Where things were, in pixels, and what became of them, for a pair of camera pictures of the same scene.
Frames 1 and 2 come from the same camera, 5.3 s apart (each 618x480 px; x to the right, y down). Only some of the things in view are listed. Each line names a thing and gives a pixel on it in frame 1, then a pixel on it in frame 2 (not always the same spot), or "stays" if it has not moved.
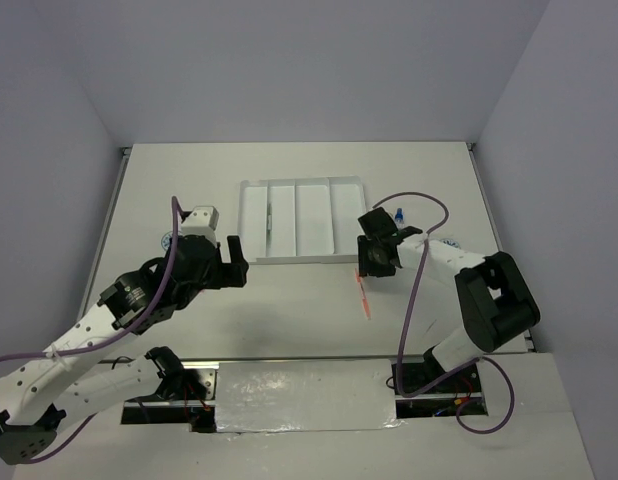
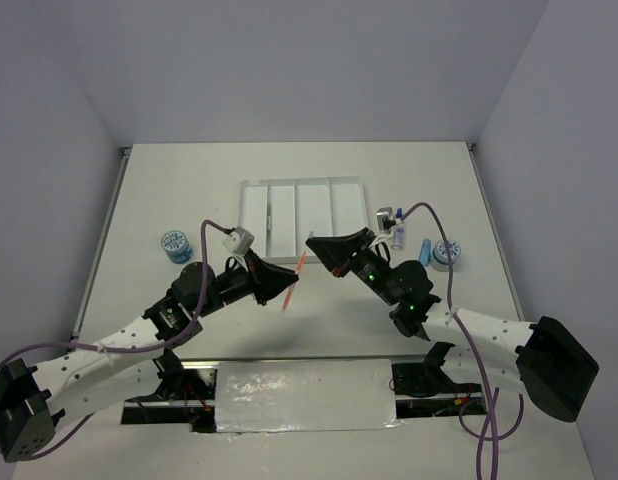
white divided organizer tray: x=300 y=221 stays
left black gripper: x=232 y=274 -> x=265 y=279
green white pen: x=269 y=221 stays
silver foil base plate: x=305 y=396 stays
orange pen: x=365 y=302 -> x=293 y=286
